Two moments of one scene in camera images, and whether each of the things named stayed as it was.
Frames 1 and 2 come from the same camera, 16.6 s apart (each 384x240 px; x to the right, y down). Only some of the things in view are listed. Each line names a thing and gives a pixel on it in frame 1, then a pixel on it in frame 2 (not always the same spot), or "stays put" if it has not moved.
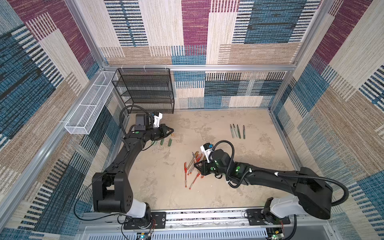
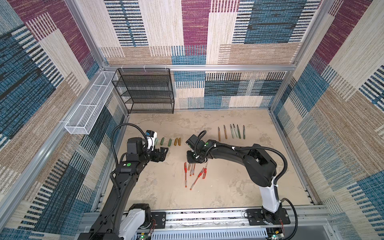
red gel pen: (198, 175) stays put
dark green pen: (238, 131) stays put
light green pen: (232, 132) stays put
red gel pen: (185, 172) stays put
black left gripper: (162, 129) → (161, 154)
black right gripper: (204, 167) → (189, 159)
